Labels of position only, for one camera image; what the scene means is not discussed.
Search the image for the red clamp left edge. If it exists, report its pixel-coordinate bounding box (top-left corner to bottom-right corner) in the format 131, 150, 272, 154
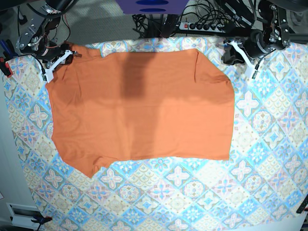
0, 57, 13, 77

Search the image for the black clamp right edge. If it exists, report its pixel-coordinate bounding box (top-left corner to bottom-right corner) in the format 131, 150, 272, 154
296, 197, 308, 214

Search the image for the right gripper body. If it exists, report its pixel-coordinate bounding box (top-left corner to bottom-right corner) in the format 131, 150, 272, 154
34, 43, 64, 63

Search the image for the blue clamp bottom left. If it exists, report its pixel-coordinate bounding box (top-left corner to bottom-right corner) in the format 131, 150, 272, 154
31, 216, 52, 225

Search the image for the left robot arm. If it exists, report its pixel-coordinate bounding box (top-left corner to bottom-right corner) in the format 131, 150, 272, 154
222, 0, 290, 65

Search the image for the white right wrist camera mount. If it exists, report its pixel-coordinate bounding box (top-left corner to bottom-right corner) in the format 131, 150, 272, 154
41, 50, 79, 83

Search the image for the patterned tile tablecloth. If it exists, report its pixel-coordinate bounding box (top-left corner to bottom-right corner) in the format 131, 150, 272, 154
2, 37, 308, 231

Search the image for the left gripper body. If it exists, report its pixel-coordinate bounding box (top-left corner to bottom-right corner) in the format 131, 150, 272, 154
243, 30, 276, 58

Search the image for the orange T-shirt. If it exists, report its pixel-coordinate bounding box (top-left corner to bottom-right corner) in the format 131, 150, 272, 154
45, 45, 235, 177

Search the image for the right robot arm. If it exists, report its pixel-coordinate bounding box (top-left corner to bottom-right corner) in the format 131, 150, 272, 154
16, 0, 77, 62

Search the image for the white power strip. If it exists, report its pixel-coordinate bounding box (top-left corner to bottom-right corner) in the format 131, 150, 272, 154
178, 22, 225, 32

